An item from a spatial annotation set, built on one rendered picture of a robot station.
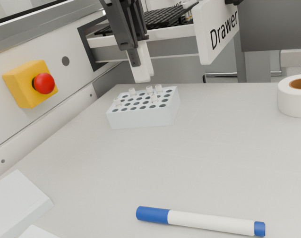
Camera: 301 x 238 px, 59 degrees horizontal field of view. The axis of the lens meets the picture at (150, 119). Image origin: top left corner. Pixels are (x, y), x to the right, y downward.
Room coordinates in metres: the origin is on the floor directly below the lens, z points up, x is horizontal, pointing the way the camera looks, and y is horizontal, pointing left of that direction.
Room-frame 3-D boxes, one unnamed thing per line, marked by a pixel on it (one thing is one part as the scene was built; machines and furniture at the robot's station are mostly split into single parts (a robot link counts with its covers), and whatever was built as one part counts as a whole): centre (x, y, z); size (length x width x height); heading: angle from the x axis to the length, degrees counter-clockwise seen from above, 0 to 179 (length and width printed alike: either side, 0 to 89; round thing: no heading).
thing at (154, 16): (0.73, -0.07, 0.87); 0.22 x 0.18 x 0.06; 51
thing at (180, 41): (0.73, -0.06, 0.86); 0.40 x 0.26 x 0.06; 51
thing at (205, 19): (0.60, -0.22, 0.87); 0.29 x 0.02 x 0.11; 141
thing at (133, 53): (0.46, 0.00, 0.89); 0.03 x 0.01 x 0.05; 156
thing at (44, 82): (0.50, 0.17, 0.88); 0.04 x 0.03 x 0.04; 141
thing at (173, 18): (0.66, -0.15, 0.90); 0.18 x 0.02 x 0.01; 141
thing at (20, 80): (0.52, 0.20, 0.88); 0.07 x 0.05 x 0.07; 141
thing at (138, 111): (0.47, 0.00, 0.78); 0.12 x 0.08 x 0.04; 66
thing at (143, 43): (0.51, -0.02, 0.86); 0.03 x 0.01 x 0.07; 66
